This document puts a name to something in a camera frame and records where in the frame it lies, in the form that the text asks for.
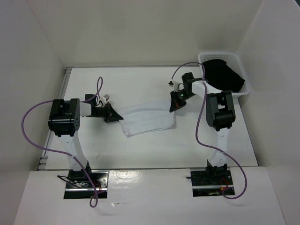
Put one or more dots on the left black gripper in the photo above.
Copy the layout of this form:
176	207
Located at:
111	116

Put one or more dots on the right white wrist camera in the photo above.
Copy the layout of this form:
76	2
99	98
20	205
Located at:
175	85

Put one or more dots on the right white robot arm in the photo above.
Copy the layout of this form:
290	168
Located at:
220	115

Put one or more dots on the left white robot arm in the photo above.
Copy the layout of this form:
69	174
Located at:
64	121

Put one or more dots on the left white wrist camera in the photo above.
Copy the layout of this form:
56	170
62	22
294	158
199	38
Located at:
104	99

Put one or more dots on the white skirt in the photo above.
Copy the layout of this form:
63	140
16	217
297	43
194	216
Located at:
148	117

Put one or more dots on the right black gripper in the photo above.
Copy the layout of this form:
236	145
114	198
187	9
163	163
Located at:
176	102

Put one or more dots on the white plastic basket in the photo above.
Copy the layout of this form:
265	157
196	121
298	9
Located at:
234	62

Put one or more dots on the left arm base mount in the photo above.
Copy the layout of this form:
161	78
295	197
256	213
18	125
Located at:
78	186

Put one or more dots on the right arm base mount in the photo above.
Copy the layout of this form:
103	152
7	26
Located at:
199	182

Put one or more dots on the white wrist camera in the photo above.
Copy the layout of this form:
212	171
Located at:
104	99
175	85

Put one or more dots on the black skirt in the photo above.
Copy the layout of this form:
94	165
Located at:
221	76

